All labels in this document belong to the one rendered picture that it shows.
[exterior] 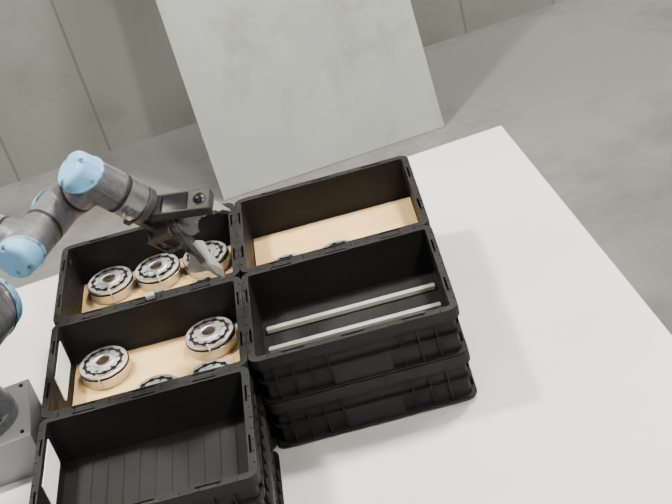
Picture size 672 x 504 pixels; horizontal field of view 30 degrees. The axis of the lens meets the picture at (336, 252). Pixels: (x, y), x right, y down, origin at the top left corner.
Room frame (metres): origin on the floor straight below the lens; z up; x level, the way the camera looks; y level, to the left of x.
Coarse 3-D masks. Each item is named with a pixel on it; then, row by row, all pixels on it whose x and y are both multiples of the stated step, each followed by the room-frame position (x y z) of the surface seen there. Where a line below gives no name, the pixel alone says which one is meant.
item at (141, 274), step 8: (152, 256) 2.43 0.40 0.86; (160, 256) 2.42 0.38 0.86; (168, 256) 2.41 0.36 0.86; (144, 264) 2.41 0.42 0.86; (168, 264) 2.37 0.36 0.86; (176, 264) 2.36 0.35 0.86; (136, 272) 2.38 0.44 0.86; (144, 272) 2.37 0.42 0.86; (160, 272) 2.35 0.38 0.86; (168, 272) 2.34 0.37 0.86; (144, 280) 2.34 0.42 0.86; (152, 280) 2.33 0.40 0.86
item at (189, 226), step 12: (156, 192) 2.01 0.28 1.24; (144, 216) 1.98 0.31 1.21; (144, 228) 2.02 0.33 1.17; (156, 228) 2.02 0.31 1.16; (168, 228) 1.99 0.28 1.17; (180, 228) 1.98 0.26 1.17; (192, 228) 2.00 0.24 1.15; (156, 240) 2.00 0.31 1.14; (168, 240) 2.01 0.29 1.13; (168, 252) 2.02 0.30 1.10
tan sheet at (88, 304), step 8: (184, 272) 2.38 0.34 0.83; (136, 280) 2.40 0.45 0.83; (184, 280) 2.34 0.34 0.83; (192, 280) 2.33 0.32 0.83; (136, 288) 2.37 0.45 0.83; (168, 288) 2.33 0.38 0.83; (88, 296) 2.39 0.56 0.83; (128, 296) 2.34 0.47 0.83; (136, 296) 2.34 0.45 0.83; (88, 304) 2.36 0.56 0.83; (96, 304) 2.35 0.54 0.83; (112, 304) 2.33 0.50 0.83
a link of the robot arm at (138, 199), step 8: (136, 184) 2.00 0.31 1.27; (144, 184) 2.01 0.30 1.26; (136, 192) 1.98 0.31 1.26; (144, 192) 1.99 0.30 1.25; (128, 200) 1.97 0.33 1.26; (136, 200) 1.98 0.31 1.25; (144, 200) 1.98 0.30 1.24; (120, 208) 1.97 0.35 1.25; (128, 208) 1.97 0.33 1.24; (136, 208) 1.97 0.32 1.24; (144, 208) 1.98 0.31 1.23; (120, 216) 1.99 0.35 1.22; (128, 216) 1.98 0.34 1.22; (136, 216) 1.98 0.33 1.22
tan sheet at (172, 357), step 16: (128, 352) 2.14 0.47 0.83; (144, 352) 2.12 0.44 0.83; (160, 352) 2.10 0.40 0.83; (176, 352) 2.09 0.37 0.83; (144, 368) 2.07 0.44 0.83; (160, 368) 2.05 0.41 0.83; (176, 368) 2.03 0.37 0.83; (192, 368) 2.02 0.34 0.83; (80, 384) 2.08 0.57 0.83; (128, 384) 2.03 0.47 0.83; (80, 400) 2.02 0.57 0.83
